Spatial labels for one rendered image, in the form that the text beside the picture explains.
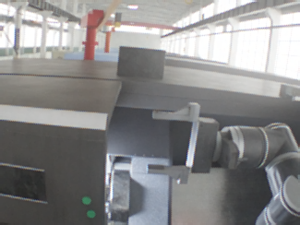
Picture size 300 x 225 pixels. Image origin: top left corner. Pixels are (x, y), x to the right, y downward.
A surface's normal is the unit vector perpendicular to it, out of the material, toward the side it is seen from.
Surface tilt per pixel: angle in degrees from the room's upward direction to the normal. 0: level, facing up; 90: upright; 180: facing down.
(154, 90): 90
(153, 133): 45
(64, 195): 87
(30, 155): 87
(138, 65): 90
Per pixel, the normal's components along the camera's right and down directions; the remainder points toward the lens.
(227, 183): 0.11, -0.48
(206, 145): 0.07, 0.22
